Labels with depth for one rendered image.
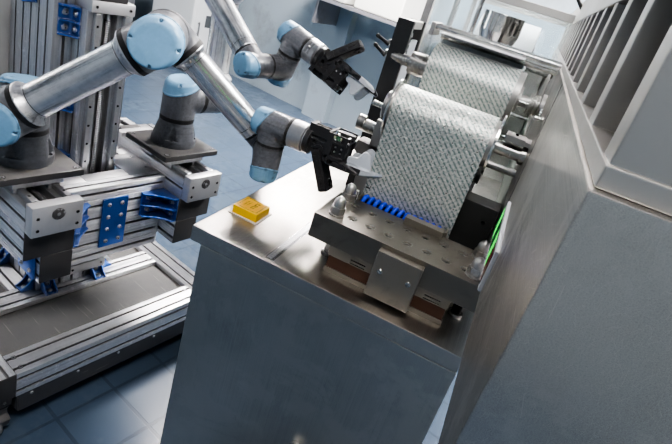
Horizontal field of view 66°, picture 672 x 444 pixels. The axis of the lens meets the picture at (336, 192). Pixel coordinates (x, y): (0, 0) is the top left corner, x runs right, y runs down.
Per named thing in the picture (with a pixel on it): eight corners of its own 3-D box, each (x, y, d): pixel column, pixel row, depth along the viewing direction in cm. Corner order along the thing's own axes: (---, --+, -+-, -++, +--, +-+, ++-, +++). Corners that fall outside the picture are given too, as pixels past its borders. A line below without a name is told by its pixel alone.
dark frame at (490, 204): (362, 219, 147) (383, 155, 139) (472, 268, 139) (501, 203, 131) (353, 228, 140) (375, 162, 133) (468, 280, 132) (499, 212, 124)
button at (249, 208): (246, 204, 135) (248, 196, 134) (268, 214, 134) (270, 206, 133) (231, 212, 129) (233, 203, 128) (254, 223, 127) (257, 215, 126)
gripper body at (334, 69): (341, 97, 155) (313, 74, 158) (359, 74, 154) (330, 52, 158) (334, 89, 148) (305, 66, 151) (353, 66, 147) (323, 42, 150)
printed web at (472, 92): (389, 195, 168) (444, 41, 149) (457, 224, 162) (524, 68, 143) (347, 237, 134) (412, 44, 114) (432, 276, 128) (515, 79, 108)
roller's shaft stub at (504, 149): (492, 152, 123) (500, 135, 121) (521, 163, 121) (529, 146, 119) (490, 156, 119) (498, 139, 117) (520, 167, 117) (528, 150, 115)
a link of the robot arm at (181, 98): (151, 108, 175) (157, 70, 170) (184, 107, 186) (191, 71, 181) (172, 122, 169) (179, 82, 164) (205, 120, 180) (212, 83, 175)
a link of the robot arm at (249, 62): (183, -70, 153) (256, 62, 143) (213, -61, 162) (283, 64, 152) (166, -40, 160) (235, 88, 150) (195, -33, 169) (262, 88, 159)
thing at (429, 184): (361, 197, 130) (384, 129, 123) (449, 235, 124) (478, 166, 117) (360, 198, 129) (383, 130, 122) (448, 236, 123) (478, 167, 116)
